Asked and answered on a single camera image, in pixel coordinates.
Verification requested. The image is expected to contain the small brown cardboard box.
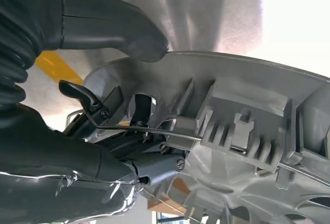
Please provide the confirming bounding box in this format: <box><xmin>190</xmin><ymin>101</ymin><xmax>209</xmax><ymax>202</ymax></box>
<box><xmin>146</xmin><ymin>178</ymin><xmax>193</xmax><ymax>217</ymax></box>

